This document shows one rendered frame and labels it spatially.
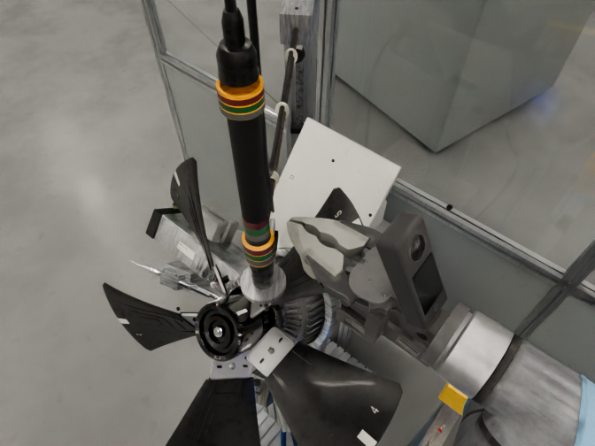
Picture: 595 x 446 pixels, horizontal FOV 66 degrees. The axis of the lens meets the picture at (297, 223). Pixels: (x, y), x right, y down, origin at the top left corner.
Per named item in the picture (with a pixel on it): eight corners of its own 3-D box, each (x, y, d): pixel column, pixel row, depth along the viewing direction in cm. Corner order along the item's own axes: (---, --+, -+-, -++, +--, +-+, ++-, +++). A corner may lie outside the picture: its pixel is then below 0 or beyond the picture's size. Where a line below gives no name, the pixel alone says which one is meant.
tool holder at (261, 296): (246, 253, 74) (240, 215, 66) (289, 256, 74) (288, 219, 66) (236, 303, 68) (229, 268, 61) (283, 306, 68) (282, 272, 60)
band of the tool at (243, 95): (224, 93, 45) (220, 67, 43) (267, 96, 45) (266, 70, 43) (216, 122, 42) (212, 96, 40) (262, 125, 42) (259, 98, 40)
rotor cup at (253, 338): (252, 361, 101) (214, 383, 90) (216, 309, 105) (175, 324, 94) (293, 325, 95) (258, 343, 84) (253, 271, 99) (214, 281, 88)
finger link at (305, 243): (273, 260, 55) (334, 305, 51) (270, 231, 50) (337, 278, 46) (289, 244, 56) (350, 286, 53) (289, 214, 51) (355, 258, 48)
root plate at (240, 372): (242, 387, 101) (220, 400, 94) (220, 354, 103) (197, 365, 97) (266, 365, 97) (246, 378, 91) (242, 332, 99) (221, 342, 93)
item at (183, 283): (235, 308, 106) (133, 264, 122) (237, 299, 106) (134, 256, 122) (230, 310, 104) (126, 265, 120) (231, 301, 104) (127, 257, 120)
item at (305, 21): (284, 23, 108) (283, -13, 101) (314, 25, 107) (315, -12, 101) (280, 47, 102) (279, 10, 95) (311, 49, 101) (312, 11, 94)
